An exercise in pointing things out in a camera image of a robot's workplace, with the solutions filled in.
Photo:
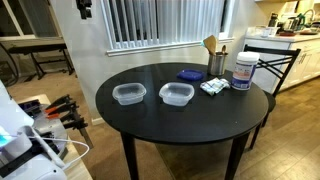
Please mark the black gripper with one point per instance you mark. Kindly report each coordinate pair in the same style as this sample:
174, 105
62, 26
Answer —
83, 4

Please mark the clear plastic bowl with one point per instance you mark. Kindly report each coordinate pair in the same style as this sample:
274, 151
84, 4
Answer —
176, 94
129, 94

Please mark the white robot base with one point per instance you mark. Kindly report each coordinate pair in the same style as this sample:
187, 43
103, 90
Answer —
20, 156

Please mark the black folding stand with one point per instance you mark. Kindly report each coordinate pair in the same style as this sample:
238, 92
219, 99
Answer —
36, 49

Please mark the white vertical window blinds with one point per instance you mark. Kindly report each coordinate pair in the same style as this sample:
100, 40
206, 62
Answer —
166, 20

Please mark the white window sill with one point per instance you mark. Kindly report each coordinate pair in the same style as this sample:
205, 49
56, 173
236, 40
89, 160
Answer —
166, 47

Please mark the black bar clamp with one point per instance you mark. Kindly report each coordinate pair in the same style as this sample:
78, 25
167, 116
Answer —
77, 123

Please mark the blue plastic lid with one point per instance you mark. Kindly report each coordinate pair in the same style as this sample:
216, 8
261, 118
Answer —
190, 75

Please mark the wooden spatula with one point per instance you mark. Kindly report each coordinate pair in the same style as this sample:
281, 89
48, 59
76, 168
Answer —
211, 43

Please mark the steel utensil holder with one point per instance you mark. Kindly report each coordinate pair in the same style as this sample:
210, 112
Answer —
216, 64

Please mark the wooden spoon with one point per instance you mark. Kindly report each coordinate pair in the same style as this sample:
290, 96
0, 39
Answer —
223, 49

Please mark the checkered folded cloth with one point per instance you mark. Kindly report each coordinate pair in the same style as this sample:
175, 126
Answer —
215, 86

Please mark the black round table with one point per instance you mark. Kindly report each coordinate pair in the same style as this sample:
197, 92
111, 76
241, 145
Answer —
200, 120

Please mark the light wooden side table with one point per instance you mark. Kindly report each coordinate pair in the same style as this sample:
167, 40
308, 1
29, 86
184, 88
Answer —
75, 171

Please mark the white wipes canister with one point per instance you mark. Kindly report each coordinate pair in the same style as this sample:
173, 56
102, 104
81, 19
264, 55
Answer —
244, 71

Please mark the clear plastic container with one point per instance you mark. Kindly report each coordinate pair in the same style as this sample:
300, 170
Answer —
268, 32

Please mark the black coffee maker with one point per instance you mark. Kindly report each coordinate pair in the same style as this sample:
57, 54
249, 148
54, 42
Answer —
273, 20

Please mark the black metal chair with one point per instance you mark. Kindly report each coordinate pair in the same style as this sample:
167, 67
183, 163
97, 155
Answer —
278, 63

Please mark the red plate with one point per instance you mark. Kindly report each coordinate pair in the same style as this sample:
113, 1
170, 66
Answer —
287, 33

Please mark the green kitchen appliance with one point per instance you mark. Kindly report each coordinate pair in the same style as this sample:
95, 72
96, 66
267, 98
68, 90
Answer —
300, 21

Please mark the white kitchen cabinet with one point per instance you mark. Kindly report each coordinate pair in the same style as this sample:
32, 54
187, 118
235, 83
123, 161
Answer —
301, 63

